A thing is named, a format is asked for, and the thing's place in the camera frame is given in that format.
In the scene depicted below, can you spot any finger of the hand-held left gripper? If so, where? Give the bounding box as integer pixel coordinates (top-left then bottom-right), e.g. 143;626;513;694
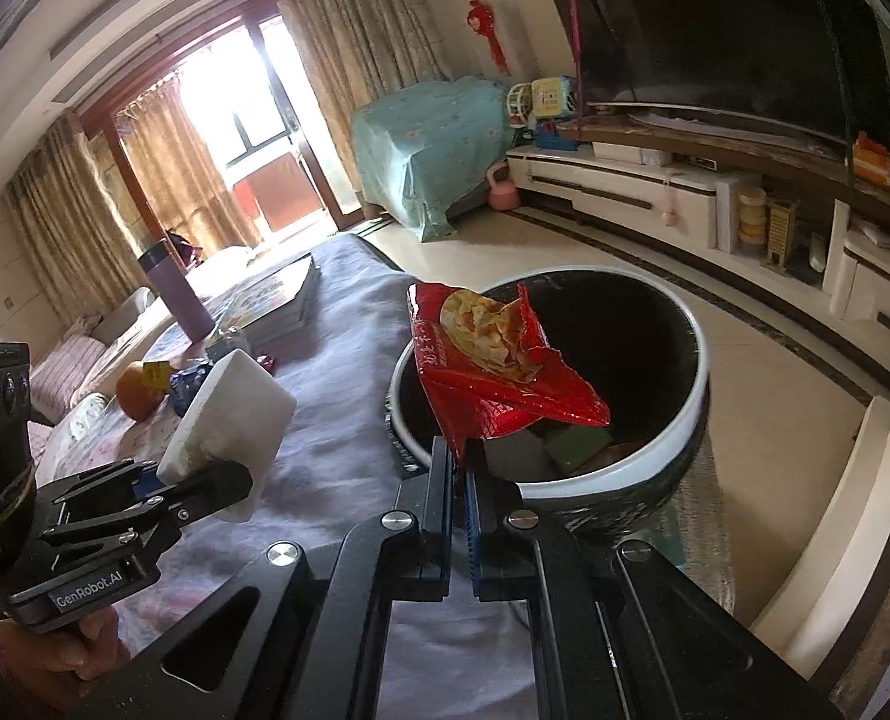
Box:
38;457;165;520
42;460;256;554

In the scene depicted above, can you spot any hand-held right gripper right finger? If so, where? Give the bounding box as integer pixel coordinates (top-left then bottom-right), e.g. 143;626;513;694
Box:
464;446;843;720

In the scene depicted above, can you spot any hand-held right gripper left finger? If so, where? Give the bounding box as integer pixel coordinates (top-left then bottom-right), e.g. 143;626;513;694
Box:
70;435;457;720

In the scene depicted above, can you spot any white foam block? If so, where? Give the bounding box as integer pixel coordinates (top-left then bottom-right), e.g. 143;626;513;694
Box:
156;349;297;524

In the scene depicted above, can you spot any red snack packet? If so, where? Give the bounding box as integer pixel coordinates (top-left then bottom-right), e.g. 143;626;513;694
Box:
407;281;611;470

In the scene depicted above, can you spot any white bin black liner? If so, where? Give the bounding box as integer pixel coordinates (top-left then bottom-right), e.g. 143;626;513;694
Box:
386;264;712;541

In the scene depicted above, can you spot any person's left hand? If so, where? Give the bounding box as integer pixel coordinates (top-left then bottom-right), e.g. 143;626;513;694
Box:
0;604;133;717

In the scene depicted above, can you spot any orange fruit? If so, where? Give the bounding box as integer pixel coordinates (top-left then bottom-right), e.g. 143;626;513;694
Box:
115;361;165;421

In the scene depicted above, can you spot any small striped pink pillow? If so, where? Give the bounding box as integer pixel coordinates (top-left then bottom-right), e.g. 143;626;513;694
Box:
29;334;109;421

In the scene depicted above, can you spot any blue snack packet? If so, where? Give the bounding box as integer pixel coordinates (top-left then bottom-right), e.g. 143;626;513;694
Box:
169;364;214;417

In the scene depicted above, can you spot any beige sofa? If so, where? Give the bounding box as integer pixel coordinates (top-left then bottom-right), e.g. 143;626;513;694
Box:
25;240;266;451

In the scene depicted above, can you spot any grey cushion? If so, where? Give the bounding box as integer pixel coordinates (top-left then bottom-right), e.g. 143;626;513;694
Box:
92;286;157;346

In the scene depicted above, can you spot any purple thermos bottle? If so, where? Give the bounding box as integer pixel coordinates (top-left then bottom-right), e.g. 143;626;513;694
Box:
139;238;214;341

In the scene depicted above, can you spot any teal box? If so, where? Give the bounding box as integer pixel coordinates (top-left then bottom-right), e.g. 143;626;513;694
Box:
651;516;691;572

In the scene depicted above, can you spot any picture book stack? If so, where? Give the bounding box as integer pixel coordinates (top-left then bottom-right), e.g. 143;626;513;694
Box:
212;253;318;342

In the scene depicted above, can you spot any wide beige curtain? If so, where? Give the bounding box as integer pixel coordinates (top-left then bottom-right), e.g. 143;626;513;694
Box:
2;112;154;323

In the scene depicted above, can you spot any pink kettlebell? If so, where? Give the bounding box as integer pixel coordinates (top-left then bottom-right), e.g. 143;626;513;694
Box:
486;163;521;211

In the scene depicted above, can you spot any sheer beige curtain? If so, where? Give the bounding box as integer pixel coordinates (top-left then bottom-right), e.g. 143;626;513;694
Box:
115;82;262;248

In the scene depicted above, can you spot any turquoise cover cloth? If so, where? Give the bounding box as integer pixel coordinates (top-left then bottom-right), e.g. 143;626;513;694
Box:
351;77;517;241

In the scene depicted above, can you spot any white television cabinet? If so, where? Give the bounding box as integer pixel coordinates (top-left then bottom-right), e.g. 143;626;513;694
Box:
505;120;890;361

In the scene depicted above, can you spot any white chair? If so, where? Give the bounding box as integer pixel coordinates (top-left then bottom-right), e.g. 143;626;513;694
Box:
748;375;890;680

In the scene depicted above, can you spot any blue toy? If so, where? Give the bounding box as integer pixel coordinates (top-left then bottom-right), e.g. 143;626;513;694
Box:
535;120;577;152

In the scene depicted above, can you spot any yellow green toy box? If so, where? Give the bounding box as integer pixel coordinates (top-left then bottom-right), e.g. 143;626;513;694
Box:
529;76;575;121

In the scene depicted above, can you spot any stack of yellow jars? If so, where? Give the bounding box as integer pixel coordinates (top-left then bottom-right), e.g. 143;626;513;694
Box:
737;184;767;247

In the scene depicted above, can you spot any tall beige curtain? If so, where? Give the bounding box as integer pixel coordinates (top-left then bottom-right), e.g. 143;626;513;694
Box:
269;0;453;98

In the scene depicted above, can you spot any pink ribbon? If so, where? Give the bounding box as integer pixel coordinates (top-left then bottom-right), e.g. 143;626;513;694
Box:
561;0;588;125

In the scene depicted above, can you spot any black television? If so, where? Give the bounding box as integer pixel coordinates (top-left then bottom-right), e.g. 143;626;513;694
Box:
537;0;890;147

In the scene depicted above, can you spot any orange toy cash register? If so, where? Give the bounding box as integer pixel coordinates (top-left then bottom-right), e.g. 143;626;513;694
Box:
853;131;890;187

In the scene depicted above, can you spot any wooden balcony door frame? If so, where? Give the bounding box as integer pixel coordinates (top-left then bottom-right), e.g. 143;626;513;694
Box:
77;0;371;241

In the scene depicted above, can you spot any wooden toy frame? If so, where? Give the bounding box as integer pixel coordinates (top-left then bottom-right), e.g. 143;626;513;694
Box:
763;199;800;271

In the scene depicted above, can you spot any red hanging ornament string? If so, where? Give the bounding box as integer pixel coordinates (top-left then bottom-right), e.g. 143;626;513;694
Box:
434;0;512;76

